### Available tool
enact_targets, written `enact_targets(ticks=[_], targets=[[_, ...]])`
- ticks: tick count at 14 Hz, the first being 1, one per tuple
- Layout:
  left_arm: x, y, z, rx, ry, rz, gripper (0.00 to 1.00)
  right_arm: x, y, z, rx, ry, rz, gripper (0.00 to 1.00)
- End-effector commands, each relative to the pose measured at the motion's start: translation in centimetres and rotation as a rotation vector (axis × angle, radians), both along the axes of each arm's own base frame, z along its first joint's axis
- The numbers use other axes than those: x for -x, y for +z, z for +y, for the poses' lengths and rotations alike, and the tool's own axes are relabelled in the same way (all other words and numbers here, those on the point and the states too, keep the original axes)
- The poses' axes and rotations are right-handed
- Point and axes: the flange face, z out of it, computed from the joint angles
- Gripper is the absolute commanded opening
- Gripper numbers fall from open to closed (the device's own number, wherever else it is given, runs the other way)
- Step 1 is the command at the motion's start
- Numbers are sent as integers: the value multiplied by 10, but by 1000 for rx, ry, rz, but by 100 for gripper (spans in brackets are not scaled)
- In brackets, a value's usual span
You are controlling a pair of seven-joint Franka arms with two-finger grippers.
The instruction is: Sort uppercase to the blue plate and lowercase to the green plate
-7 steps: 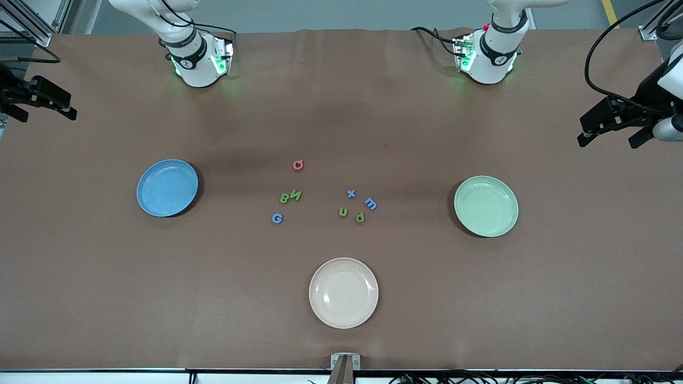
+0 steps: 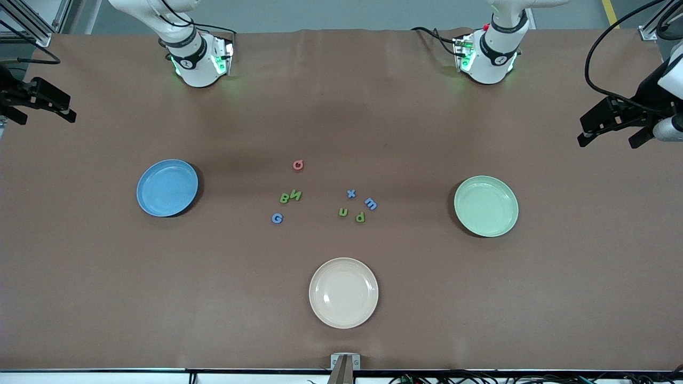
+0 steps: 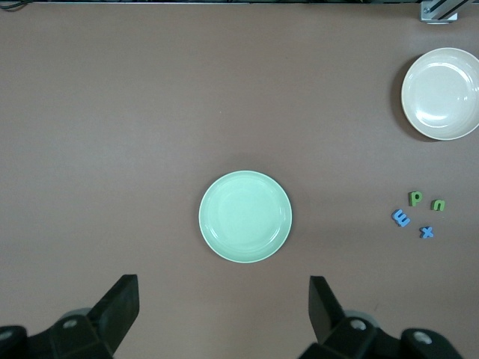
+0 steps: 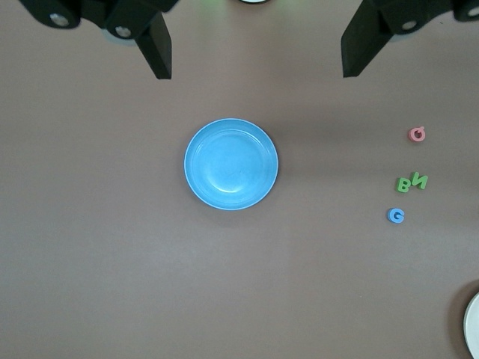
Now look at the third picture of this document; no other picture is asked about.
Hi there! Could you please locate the brown table cover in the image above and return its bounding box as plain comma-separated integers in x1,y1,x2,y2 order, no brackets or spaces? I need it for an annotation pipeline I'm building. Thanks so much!
0,2,479,359

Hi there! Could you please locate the green plate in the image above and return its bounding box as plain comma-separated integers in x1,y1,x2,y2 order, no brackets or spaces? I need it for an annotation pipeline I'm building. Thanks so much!
198,170,293,263

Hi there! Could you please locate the aluminium post with bracket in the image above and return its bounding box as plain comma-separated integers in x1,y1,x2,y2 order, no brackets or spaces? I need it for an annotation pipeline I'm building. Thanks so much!
418,0,460,25

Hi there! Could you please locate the beige plate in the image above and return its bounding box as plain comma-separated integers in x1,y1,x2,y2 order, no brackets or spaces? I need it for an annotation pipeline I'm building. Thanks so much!
400,47,479,142

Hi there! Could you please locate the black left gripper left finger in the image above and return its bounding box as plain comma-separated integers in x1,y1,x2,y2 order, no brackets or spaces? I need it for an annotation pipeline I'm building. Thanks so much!
0,274,140,359

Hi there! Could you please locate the blue letter m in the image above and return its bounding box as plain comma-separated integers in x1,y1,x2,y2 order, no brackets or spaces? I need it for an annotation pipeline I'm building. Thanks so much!
391,209,412,228

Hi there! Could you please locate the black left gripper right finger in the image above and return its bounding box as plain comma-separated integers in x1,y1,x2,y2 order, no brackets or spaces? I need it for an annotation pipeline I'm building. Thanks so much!
299,275,463,359

